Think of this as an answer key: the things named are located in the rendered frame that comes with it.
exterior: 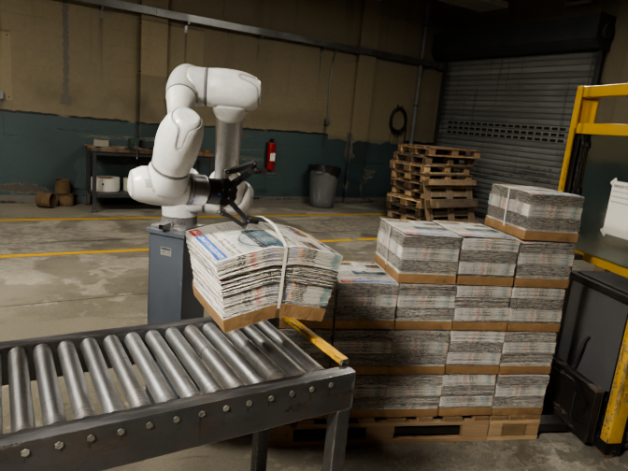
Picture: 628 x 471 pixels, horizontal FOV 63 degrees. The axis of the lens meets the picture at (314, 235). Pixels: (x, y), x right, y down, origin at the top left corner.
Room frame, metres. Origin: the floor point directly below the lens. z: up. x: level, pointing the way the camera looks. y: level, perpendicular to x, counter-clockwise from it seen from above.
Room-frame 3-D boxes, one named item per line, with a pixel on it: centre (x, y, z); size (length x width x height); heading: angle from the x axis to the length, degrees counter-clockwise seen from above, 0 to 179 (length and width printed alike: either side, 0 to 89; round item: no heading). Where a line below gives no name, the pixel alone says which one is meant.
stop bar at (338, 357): (1.65, -0.02, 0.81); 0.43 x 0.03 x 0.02; 32
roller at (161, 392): (1.37, 0.44, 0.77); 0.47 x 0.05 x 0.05; 32
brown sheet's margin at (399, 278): (2.48, -0.50, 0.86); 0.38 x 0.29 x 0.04; 11
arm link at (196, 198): (1.44, 0.34, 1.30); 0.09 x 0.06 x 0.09; 32
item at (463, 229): (2.56, -0.79, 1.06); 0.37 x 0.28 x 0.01; 11
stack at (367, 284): (2.46, -0.38, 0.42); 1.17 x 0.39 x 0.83; 101
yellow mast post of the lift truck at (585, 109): (3.01, -1.45, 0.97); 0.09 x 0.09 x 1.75; 11
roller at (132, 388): (1.34, 0.50, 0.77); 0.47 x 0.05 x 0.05; 32
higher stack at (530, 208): (2.60, -1.09, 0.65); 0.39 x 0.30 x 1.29; 11
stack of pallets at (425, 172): (9.10, -1.98, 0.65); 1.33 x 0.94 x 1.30; 126
